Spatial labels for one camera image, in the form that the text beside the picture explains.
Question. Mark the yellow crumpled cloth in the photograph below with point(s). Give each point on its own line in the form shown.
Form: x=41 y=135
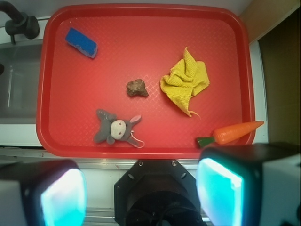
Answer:
x=187 y=78

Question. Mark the blue sponge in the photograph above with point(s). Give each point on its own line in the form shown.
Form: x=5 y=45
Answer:
x=82 y=43

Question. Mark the red plastic tray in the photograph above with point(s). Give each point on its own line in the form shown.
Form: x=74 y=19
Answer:
x=140 y=41

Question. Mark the steel sink basin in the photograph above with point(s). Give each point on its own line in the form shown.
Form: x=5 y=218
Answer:
x=19 y=78

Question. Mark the dark sink faucet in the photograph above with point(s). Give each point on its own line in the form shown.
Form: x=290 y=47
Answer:
x=19 y=23

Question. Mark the grey plush bunny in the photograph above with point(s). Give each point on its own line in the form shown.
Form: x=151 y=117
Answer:
x=113 y=129

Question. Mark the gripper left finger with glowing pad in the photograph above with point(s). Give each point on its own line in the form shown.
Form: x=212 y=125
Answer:
x=45 y=193

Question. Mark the brown rock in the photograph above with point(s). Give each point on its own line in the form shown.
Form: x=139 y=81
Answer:
x=136 y=88

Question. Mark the orange toy carrot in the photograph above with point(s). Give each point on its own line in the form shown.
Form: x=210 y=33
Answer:
x=229 y=133

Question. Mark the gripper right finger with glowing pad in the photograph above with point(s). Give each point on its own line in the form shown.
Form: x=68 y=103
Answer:
x=251 y=185

